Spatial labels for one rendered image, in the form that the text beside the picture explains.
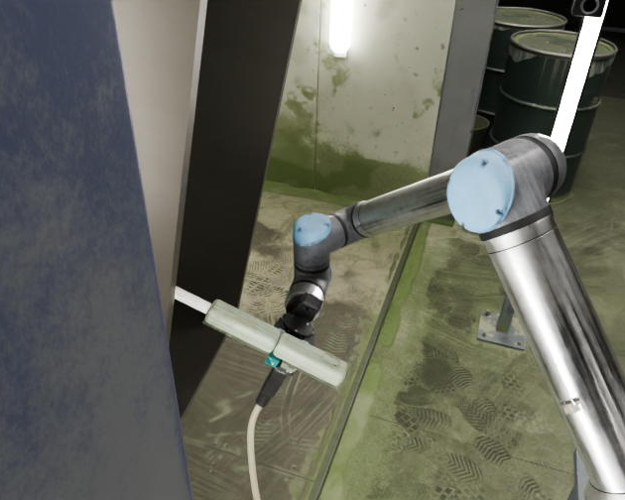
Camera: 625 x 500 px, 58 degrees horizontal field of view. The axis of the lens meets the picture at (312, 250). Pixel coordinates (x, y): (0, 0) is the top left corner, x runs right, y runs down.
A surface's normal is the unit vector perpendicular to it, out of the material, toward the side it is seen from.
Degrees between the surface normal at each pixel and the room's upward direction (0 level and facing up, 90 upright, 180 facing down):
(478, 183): 84
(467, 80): 90
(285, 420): 0
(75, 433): 90
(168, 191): 90
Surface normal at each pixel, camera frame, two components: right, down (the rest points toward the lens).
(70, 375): 0.94, 0.21
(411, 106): -0.33, 0.53
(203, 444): 0.03, -0.82
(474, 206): -0.82, 0.22
